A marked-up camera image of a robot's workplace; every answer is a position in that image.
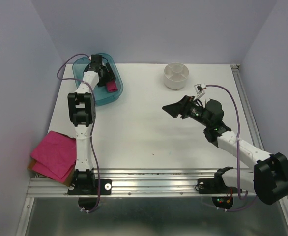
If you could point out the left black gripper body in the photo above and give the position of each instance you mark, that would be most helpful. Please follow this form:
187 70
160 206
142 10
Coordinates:
106 76

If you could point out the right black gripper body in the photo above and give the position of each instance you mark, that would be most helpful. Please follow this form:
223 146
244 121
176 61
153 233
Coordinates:
196 113

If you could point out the pink paper napkin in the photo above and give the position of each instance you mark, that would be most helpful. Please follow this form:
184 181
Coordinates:
111 86

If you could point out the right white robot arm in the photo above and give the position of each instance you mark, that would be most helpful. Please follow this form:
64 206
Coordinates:
267 176

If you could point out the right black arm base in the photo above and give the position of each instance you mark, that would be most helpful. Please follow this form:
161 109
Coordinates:
216 185

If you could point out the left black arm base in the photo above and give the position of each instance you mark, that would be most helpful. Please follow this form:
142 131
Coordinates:
86 183

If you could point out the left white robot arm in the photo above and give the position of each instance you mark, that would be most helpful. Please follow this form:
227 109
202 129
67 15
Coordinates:
82 114

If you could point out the pink napkin stack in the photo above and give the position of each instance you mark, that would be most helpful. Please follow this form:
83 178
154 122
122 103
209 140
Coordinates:
55 147

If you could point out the teal plastic bin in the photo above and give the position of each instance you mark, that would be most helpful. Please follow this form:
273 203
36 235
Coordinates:
102 96

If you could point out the white utensil holder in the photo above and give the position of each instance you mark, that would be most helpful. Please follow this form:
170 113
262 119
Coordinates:
175 75

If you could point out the brown cardboard tray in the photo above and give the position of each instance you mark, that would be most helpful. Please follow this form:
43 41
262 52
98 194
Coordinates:
59 171

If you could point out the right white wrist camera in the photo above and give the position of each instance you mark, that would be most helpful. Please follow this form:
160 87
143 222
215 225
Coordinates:
199 88

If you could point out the aluminium frame rail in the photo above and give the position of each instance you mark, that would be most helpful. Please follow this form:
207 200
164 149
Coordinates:
154 162

